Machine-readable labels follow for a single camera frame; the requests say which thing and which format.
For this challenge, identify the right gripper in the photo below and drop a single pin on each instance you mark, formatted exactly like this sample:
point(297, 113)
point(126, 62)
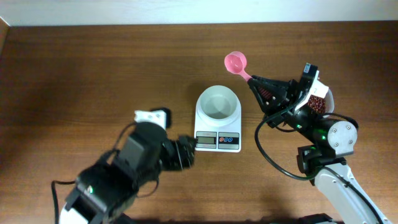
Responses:
point(292, 98)

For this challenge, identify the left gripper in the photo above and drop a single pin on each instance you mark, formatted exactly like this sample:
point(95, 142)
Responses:
point(176, 151)

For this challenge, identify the pink measuring scoop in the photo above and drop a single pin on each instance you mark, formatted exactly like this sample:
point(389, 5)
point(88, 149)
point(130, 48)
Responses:
point(235, 63)

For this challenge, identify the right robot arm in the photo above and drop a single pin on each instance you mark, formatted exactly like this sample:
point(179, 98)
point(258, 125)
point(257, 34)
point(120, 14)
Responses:
point(332, 137)

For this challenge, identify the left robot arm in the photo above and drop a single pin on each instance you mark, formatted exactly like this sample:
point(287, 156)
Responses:
point(103, 191)

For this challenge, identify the white digital kitchen scale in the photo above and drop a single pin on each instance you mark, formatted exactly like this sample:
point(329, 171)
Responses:
point(218, 135)

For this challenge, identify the red adzuki beans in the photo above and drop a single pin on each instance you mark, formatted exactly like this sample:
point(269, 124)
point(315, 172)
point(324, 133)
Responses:
point(317, 104)

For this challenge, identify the white round bowl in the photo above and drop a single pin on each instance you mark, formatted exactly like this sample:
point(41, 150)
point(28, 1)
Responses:
point(218, 102)

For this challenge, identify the clear plastic container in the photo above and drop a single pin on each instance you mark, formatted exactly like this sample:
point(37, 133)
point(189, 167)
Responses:
point(330, 106)

